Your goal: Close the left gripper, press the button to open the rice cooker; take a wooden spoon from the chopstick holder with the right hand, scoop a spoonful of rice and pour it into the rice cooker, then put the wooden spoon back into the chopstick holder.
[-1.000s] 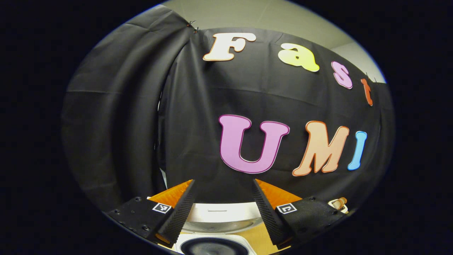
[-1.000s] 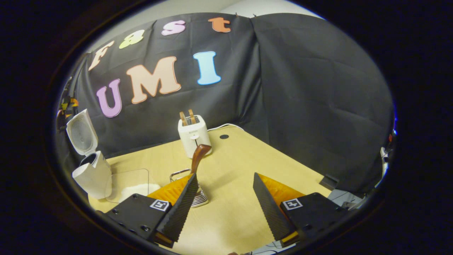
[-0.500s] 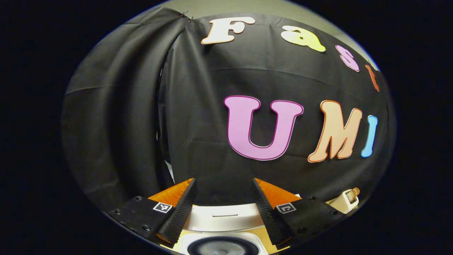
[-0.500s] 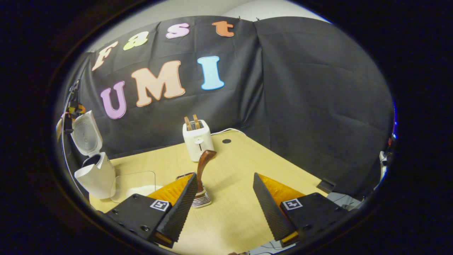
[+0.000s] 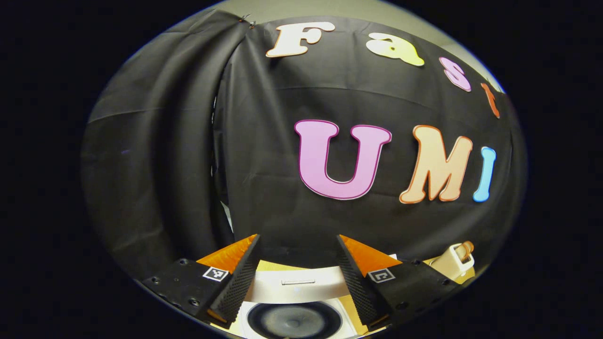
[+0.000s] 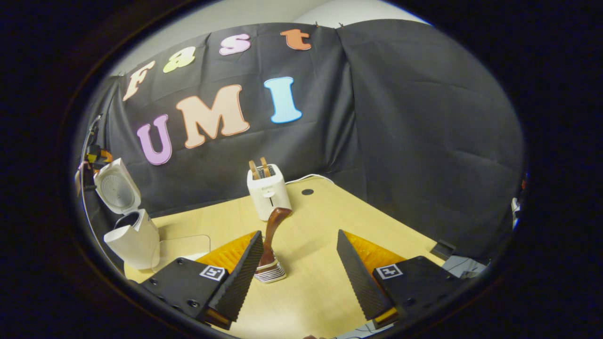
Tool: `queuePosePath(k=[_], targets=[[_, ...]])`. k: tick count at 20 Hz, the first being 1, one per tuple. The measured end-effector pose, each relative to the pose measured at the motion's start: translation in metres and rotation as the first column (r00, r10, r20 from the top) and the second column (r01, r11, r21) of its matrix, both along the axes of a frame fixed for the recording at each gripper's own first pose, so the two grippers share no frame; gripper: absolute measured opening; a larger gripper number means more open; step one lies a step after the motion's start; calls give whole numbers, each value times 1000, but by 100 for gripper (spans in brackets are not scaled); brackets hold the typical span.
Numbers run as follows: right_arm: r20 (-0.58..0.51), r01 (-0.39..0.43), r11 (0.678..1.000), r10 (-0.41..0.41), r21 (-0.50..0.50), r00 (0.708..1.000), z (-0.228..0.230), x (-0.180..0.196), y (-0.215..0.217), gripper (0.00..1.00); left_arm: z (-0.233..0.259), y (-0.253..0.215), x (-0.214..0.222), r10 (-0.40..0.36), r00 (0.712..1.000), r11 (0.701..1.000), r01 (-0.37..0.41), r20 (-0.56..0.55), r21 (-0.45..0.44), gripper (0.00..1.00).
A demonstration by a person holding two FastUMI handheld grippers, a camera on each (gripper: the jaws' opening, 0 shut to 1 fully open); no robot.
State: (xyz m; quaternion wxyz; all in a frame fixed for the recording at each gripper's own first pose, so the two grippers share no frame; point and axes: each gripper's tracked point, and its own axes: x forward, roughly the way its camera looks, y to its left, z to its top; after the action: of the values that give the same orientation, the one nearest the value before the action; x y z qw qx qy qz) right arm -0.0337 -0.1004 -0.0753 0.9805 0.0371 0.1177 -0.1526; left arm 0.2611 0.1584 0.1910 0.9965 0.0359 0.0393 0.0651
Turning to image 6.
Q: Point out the white rice cooker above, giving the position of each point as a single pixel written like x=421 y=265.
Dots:
x=134 y=245

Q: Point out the white toaster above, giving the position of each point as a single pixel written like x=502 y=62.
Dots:
x=268 y=193

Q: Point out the brown toast slice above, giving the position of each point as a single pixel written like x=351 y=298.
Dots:
x=265 y=167
x=254 y=170

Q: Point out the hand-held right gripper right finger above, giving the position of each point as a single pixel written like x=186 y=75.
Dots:
x=360 y=282

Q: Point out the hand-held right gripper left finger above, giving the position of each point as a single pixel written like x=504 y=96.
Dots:
x=238 y=282

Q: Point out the small black object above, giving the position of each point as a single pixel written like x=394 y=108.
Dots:
x=444 y=248

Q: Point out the black table grommet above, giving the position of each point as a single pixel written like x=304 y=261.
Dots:
x=307 y=191

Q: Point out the brown wooden spoon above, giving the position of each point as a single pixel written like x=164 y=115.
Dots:
x=273 y=226

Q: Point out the black backdrop cloth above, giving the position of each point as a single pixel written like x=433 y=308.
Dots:
x=424 y=141

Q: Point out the clear plastic container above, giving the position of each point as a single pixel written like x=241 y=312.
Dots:
x=188 y=245

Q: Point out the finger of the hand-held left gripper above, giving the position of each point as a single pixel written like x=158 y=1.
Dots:
x=103 y=156

